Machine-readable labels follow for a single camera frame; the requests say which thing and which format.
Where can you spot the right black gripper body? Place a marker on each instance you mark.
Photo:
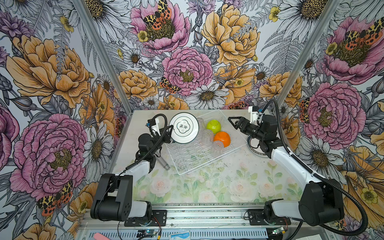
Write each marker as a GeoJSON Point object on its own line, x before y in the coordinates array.
{"type": "Point", "coordinates": [255, 131]}

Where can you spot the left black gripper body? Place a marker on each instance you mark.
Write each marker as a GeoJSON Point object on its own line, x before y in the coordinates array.
{"type": "Point", "coordinates": [157, 138]}

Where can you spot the green rimmed white plate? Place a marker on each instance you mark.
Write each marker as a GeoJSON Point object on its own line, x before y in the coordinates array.
{"type": "Point", "coordinates": [254, 149]}

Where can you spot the white plate with emblem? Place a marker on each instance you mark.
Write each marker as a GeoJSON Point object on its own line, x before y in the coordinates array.
{"type": "Point", "coordinates": [185, 128]}

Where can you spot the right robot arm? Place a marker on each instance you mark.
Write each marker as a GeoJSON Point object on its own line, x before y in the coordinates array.
{"type": "Point", "coordinates": [321, 201]}

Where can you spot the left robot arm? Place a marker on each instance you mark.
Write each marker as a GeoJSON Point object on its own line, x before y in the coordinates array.
{"type": "Point", "coordinates": [113, 200]}

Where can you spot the grey metal cylinder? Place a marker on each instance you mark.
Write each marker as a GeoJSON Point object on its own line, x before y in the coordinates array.
{"type": "Point", "coordinates": [163, 163]}

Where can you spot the orange bowl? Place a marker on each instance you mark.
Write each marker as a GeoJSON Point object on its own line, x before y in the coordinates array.
{"type": "Point", "coordinates": [223, 137]}

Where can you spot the lime green bowl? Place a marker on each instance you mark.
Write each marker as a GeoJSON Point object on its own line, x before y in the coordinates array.
{"type": "Point", "coordinates": [214, 126]}

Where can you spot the clear glass near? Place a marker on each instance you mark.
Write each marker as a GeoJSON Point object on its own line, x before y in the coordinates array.
{"type": "Point", "coordinates": [217, 148]}

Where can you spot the clear glass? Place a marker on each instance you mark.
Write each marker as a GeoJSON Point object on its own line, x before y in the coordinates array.
{"type": "Point", "coordinates": [201, 123]}
{"type": "Point", "coordinates": [207, 137]}
{"type": "Point", "coordinates": [217, 148]}

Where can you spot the clear glass middle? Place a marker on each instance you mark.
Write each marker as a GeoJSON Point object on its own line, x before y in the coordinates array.
{"type": "Point", "coordinates": [207, 137]}

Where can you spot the clear glass far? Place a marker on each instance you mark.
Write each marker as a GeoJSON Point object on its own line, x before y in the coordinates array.
{"type": "Point", "coordinates": [201, 123]}

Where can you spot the small circuit board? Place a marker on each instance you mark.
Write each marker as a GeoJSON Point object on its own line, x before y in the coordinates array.
{"type": "Point", "coordinates": [146, 233]}

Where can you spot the pink object front edge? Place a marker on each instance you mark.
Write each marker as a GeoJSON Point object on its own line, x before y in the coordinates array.
{"type": "Point", "coordinates": [99, 236]}

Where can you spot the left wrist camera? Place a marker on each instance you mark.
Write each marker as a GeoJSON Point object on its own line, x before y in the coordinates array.
{"type": "Point", "coordinates": [153, 125]}

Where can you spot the white wire dish rack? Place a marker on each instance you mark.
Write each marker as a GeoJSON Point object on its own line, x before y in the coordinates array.
{"type": "Point", "coordinates": [203, 150]}

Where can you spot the aluminium frame rail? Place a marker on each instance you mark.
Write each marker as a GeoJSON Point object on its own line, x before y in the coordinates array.
{"type": "Point", "coordinates": [205, 222]}

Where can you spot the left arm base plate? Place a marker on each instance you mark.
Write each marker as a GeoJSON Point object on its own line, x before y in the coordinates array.
{"type": "Point", "coordinates": [158, 218]}

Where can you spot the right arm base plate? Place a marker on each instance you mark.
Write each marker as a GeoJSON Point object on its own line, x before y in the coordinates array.
{"type": "Point", "coordinates": [259, 217]}

